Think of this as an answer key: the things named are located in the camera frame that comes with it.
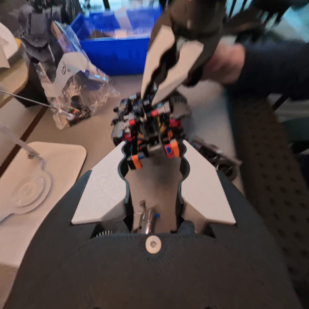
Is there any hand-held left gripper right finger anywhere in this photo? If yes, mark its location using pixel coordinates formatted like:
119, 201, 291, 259
177, 140, 236, 225

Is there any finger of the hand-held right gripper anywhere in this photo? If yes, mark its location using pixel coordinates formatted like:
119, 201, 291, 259
141, 24, 175, 98
152, 40, 204, 107

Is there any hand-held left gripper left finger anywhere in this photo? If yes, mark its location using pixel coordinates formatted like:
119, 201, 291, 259
72, 141, 133, 228

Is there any black lego wheel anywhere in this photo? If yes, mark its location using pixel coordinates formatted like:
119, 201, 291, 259
215, 162, 238, 182
199, 142, 219, 162

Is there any lego car chassis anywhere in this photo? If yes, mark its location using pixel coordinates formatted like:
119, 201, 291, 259
111, 92, 192, 170

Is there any plastic bag with lego pieces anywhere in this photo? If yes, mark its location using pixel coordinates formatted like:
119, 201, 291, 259
36, 20, 120, 131

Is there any person's right forearm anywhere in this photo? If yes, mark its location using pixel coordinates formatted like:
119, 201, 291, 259
227, 40, 309, 102

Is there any person's right hand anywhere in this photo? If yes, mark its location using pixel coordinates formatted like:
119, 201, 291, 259
203, 43, 245, 85

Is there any blue plastic bin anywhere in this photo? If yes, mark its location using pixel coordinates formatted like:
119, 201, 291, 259
70, 5, 162, 76

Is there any black office chair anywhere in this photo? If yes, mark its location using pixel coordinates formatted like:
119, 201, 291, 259
226, 0, 294, 44

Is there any white metal stand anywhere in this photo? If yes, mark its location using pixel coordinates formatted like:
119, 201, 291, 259
0, 141, 87, 268

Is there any metal wire with white tip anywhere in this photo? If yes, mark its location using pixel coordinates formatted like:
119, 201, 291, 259
0, 90, 75, 121

